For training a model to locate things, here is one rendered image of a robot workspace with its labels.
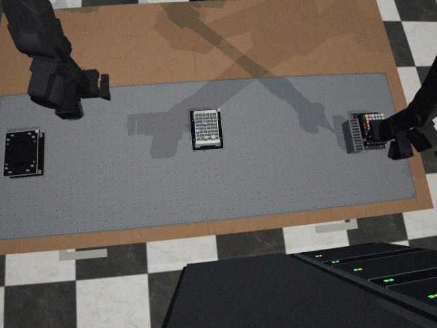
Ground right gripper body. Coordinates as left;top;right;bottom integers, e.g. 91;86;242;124
66;65;109;99

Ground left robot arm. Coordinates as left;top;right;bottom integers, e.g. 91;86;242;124
378;56;437;161

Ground black rack of coloured-cap vials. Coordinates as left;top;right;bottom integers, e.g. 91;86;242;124
356;113;387;147

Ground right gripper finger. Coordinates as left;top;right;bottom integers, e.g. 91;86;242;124
101;74;111;100

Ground white grid rack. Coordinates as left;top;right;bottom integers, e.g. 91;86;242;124
194;110;220;146

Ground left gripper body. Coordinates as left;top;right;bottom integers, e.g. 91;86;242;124
369;115;403;142

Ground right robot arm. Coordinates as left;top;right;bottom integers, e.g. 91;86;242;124
2;0;90;121

